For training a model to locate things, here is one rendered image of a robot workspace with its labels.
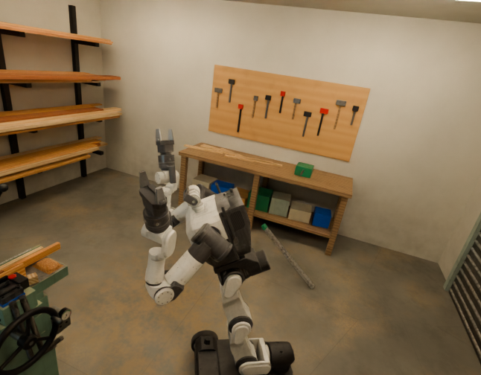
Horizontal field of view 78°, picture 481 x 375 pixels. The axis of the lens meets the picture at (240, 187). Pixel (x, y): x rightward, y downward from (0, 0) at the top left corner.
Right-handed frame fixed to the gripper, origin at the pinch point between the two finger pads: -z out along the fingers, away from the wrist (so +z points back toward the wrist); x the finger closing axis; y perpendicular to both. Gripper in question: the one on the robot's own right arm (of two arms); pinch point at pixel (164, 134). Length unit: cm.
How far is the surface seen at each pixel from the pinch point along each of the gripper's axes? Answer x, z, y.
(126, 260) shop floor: -84, 122, 123
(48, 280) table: 44, 71, 44
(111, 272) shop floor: -63, 125, 122
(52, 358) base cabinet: 40, 121, 57
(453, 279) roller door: -235, 164, -191
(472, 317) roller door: -179, 175, -195
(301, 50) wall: -245, -100, -25
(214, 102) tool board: -246, -50, 97
